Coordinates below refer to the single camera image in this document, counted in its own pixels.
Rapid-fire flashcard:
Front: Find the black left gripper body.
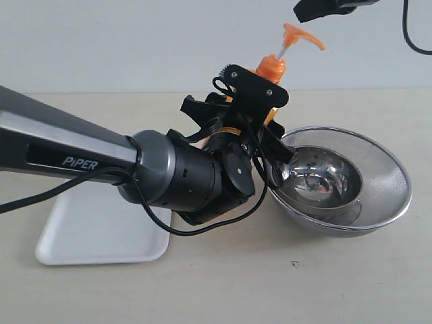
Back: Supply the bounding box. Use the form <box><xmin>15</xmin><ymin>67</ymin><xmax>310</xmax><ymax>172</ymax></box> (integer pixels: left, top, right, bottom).
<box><xmin>180</xmin><ymin>92</ymin><xmax>283</xmax><ymax>150</ymax></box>

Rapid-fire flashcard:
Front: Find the orange pump soap bottle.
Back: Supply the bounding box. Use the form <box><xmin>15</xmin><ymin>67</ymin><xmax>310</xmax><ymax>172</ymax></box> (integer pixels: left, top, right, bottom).
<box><xmin>202</xmin><ymin>22</ymin><xmax>327</xmax><ymax>151</ymax></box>

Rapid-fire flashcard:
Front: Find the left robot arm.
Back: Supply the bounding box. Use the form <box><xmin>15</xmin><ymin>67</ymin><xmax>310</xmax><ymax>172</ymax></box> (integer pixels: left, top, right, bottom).
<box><xmin>1</xmin><ymin>86</ymin><xmax>294</xmax><ymax>226</ymax></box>

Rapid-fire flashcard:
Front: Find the small stainless steel bowl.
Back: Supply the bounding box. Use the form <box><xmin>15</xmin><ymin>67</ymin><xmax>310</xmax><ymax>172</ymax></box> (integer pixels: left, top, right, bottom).
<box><xmin>277</xmin><ymin>146</ymin><xmax>363</xmax><ymax>225</ymax></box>

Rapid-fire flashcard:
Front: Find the steel mesh colander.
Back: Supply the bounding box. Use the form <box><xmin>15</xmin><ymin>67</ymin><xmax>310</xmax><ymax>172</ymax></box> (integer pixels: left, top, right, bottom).
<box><xmin>270</xmin><ymin>126</ymin><xmax>412</xmax><ymax>238</ymax></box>

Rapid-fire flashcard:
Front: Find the white rectangular foam tray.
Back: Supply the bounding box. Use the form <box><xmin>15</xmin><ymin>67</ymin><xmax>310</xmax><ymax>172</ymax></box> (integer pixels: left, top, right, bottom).
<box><xmin>35</xmin><ymin>182</ymin><xmax>169</xmax><ymax>266</ymax></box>

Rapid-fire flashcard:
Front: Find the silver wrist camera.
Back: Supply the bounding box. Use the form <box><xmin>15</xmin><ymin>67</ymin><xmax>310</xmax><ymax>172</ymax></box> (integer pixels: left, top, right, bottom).
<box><xmin>220</xmin><ymin>64</ymin><xmax>289</xmax><ymax>131</ymax></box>

